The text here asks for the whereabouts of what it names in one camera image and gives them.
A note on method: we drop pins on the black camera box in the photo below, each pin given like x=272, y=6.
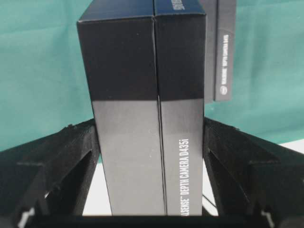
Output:
x=144, y=64
x=220, y=37

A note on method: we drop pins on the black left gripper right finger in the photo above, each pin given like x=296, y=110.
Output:
x=255, y=183

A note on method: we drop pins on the green table cloth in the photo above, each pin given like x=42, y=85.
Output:
x=43, y=84

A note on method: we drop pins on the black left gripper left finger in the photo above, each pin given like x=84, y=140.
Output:
x=48, y=176

